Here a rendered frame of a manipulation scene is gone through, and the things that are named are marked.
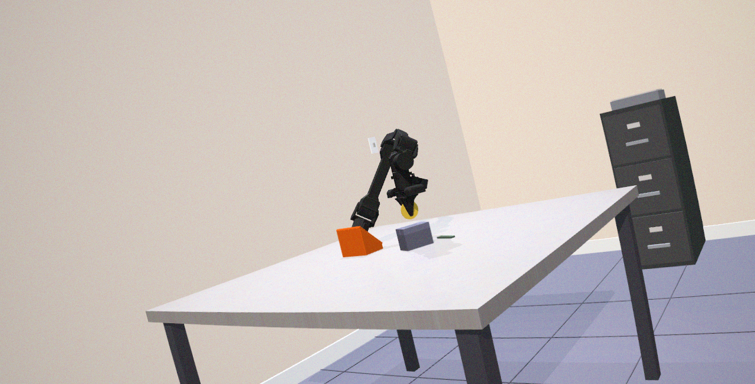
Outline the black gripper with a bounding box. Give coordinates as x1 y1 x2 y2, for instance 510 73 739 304
387 170 426 216

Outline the gold coin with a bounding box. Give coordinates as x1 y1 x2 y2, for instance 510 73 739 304
401 202 418 219

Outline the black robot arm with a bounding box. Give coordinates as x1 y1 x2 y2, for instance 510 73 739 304
350 129 428 232

